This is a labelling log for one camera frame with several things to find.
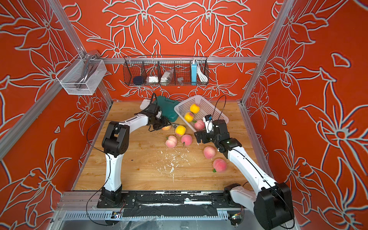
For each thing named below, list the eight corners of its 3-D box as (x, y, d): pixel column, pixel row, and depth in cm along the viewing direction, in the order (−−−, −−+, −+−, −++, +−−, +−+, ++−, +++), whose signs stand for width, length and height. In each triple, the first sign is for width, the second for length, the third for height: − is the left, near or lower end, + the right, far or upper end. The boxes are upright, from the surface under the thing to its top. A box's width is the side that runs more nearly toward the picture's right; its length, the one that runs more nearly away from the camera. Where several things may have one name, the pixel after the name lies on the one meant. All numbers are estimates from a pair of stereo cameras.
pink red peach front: (213, 173, 83) (214, 170, 79) (211, 161, 88) (212, 158, 84) (225, 173, 83) (228, 170, 79) (223, 161, 88) (225, 157, 83)
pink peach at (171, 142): (165, 147, 95) (164, 142, 90) (170, 138, 99) (169, 134, 94) (174, 150, 93) (173, 146, 88) (178, 141, 97) (177, 137, 92)
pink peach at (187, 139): (187, 148, 94) (187, 144, 90) (180, 141, 97) (180, 137, 93) (193, 142, 97) (194, 138, 92) (186, 136, 100) (186, 132, 96)
